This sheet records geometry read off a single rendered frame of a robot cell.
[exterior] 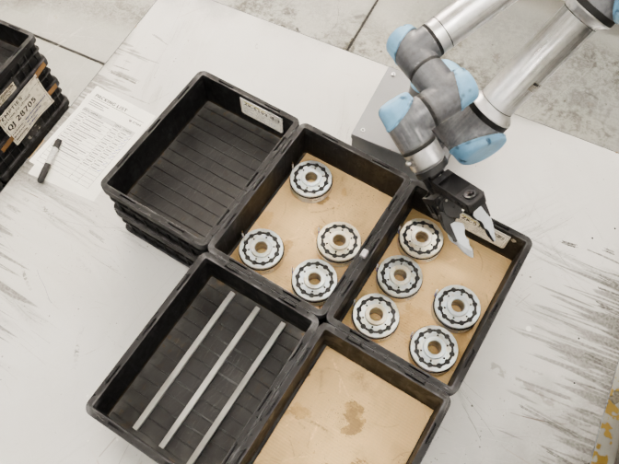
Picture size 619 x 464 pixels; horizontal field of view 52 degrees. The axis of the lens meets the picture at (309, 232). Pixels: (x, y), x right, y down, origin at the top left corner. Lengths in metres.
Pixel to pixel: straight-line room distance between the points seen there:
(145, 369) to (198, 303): 0.18
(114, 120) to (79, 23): 1.35
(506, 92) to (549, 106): 1.49
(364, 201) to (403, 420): 0.52
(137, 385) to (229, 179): 0.53
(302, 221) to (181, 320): 0.36
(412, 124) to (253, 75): 0.77
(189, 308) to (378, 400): 0.46
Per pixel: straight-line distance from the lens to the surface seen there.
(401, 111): 1.27
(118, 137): 1.86
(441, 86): 1.30
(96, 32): 3.15
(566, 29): 1.41
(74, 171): 1.84
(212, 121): 1.68
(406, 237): 1.47
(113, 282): 1.65
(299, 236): 1.49
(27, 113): 2.43
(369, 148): 1.69
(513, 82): 1.44
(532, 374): 1.60
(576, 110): 2.95
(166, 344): 1.43
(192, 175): 1.60
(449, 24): 1.36
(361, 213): 1.52
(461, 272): 1.50
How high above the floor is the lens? 2.17
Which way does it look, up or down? 64 degrees down
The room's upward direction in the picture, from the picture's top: 1 degrees clockwise
